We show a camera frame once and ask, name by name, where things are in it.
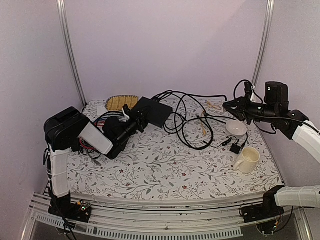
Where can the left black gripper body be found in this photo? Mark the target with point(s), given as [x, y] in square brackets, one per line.
[128, 133]

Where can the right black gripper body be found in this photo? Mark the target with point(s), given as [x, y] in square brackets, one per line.
[268, 110]

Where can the black network switch box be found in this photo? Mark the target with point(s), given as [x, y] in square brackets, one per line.
[157, 113]

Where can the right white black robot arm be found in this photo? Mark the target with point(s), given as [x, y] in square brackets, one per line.
[296, 127]

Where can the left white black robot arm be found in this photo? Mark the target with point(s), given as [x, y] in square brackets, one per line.
[68, 127]

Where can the black plug adapter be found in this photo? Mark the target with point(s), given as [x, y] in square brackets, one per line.
[235, 148]

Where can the white ceramic bowl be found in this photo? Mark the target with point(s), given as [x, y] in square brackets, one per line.
[236, 128]

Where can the woven bamboo tray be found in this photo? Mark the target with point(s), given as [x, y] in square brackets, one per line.
[116, 103]

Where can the white card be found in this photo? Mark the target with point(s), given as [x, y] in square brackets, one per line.
[101, 110]

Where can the cream ceramic mug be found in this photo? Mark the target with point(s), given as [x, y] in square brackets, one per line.
[247, 160]

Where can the white floral table mat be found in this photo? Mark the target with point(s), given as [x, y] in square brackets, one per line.
[158, 166]

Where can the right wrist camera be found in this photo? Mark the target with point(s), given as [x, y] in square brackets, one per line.
[276, 93]

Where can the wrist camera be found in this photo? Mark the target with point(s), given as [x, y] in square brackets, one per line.
[276, 93]
[113, 127]

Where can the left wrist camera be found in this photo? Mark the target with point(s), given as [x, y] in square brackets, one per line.
[113, 127]

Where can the right aluminium frame post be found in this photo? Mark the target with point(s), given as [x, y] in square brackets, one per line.
[267, 24]

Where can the aluminium frame post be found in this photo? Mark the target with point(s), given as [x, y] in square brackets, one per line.
[62, 13]
[267, 24]

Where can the aluminium front rail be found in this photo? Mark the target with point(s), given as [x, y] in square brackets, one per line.
[127, 219]

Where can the left aluminium frame post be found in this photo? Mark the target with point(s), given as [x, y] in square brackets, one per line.
[62, 13]

